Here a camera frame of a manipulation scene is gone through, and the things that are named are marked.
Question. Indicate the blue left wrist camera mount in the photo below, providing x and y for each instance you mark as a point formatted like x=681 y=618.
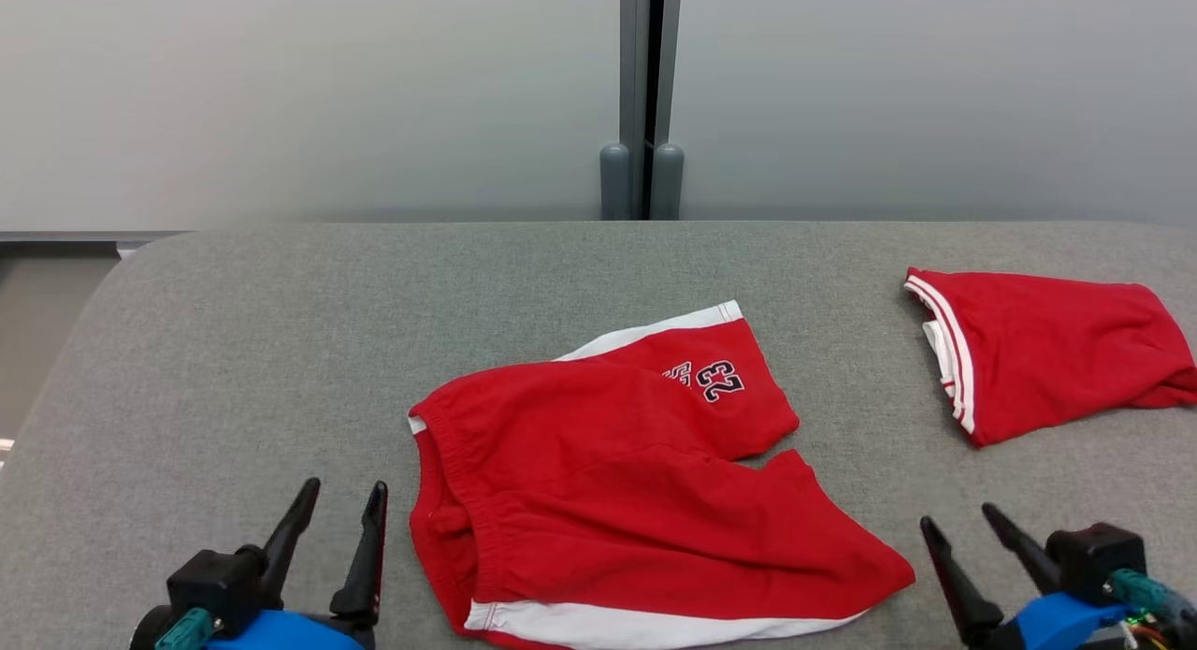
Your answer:
x=281 y=633

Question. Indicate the red shorts white bands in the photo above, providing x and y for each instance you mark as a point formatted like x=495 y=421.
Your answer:
x=608 y=500

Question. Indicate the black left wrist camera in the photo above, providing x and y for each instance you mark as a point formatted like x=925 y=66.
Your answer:
x=210 y=580

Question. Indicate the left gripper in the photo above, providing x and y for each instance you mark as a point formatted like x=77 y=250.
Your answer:
x=147 y=631

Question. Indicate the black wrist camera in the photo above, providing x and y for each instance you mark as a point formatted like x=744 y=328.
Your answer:
x=1094 y=556
x=210 y=580

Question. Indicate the red jersey shirt striped trim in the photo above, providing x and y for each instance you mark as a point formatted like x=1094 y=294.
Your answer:
x=1057 y=351

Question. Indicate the grey partition bottom rail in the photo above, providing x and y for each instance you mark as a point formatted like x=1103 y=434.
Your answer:
x=75 y=238

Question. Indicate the grey metal partition post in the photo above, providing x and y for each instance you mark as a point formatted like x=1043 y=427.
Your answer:
x=669 y=182
x=631 y=70

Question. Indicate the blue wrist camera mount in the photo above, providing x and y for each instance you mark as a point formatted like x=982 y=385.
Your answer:
x=1066 y=622
x=281 y=633

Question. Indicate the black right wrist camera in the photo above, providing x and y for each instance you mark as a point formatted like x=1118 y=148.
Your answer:
x=1094 y=556

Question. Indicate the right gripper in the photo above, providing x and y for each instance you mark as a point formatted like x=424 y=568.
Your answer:
x=999 y=639

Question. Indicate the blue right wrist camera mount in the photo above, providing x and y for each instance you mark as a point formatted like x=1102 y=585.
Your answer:
x=1066 y=622

